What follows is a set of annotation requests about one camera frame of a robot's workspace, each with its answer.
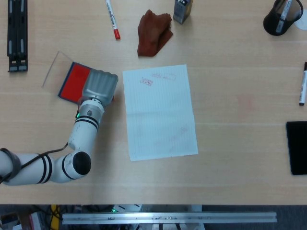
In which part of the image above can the brown cloth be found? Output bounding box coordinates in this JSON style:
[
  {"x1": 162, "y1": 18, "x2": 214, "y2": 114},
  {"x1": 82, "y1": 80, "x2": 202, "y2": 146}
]
[{"x1": 137, "y1": 9, "x2": 174, "y2": 58}]

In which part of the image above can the white marker with red cap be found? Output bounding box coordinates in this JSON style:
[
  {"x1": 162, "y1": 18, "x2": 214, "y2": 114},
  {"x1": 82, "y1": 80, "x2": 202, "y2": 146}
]
[{"x1": 105, "y1": 0, "x2": 121, "y2": 40}]

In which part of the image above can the dark arm cable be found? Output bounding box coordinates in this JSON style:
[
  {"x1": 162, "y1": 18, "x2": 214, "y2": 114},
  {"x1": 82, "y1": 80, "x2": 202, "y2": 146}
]
[{"x1": 0, "y1": 142, "x2": 70, "y2": 185}]

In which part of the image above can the white device under table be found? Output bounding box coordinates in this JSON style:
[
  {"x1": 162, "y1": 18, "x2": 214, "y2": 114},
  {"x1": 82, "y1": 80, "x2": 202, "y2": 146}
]
[{"x1": 112, "y1": 204, "x2": 142, "y2": 213}]

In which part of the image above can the dark carton box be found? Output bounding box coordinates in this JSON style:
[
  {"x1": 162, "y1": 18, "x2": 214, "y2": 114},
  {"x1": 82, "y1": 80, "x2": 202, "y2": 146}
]
[{"x1": 173, "y1": 0, "x2": 194, "y2": 24}]

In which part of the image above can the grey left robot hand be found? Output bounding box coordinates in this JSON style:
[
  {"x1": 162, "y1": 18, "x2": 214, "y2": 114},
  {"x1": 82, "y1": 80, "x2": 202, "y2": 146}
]
[{"x1": 82, "y1": 69, "x2": 118, "y2": 108}]

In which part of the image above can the white marker with black cap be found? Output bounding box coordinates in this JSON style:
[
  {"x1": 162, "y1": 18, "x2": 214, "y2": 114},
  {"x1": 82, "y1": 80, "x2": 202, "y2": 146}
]
[{"x1": 298, "y1": 61, "x2": 307, "y2": 106}]

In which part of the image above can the black metal bracket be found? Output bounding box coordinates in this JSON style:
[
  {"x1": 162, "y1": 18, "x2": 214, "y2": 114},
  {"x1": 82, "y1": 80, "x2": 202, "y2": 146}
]
[{"x1": 7, "y1": 0, "x2": 29, "y2": 73}]

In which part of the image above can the white lined paper sheet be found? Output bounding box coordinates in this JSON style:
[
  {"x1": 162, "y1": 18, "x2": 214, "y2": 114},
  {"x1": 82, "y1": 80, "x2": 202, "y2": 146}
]
[{"x1": 122, "y1": 64, "x2": 199, "y2": 161}]

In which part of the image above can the black mesh pen holder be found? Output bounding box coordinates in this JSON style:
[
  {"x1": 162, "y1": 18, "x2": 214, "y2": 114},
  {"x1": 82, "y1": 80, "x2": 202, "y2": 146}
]
[{"x1": 263, "y1": 0, "x2": 304, "y2": 36}]

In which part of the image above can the aluminium rail profile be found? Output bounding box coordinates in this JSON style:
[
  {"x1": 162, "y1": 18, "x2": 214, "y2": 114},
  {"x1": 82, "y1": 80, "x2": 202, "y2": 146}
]
[{"x1": 61, "y1": 211, "x2": 278, "y2": 225}]

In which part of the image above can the white marker with blue cap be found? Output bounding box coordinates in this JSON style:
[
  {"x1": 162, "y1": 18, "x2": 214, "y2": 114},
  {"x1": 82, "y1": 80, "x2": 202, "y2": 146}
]
[{"x1": 275, "y1": 0, "x2": 292, "y2": 33}]

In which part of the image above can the black smartphone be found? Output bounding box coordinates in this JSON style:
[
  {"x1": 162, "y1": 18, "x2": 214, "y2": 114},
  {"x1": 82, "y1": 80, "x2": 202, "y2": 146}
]
[{"x1": 285, "y1": 121, "x2": 307, "y2": 175}]

